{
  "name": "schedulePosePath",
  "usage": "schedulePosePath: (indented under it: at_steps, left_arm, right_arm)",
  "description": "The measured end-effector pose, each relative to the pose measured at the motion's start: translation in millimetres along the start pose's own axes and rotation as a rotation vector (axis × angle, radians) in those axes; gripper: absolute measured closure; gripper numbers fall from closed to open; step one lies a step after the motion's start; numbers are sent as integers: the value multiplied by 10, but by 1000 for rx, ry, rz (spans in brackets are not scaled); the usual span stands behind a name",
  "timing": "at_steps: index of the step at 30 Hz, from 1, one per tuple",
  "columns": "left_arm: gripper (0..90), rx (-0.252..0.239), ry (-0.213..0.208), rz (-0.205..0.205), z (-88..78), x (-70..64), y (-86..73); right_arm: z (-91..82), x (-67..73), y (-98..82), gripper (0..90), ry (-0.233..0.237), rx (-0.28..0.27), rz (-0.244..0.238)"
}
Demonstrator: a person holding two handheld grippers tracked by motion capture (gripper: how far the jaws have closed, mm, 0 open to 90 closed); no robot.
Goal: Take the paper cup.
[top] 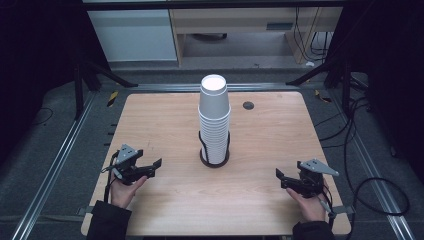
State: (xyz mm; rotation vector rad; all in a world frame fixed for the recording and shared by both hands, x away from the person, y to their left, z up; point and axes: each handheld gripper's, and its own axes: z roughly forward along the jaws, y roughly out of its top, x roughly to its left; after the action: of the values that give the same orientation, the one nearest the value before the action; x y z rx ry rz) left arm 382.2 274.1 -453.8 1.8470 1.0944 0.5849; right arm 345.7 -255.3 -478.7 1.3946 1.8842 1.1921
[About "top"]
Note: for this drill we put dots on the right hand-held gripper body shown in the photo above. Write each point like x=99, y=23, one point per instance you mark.
x=310, y=181

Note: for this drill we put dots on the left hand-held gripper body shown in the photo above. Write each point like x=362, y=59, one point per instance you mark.
x=128, y=160

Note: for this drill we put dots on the stack of white cups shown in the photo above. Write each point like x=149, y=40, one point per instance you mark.
x=213, y=116

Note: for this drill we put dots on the person's right hand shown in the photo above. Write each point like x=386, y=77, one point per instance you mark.
x=311, y=208

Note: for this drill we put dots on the person's left hand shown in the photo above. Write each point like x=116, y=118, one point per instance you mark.
x=121, y=195

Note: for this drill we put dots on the round black table grommet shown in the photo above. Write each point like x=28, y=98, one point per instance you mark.
x=248, y=105

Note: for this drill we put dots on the black metal stand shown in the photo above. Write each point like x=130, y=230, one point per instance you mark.
x=78, y=90
x=345, y=86

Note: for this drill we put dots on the white cabinet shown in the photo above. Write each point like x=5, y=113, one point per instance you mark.
x=133, y=35

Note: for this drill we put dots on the grey table bracket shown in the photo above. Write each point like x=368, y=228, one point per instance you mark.
x=85, y=210
x=345, y=209

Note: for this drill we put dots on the long metal floor rail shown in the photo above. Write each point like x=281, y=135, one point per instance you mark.
x=50, y=173
x=373, y=173

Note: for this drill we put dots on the short metal floor rail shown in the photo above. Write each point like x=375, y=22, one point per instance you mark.
x=166, y=87

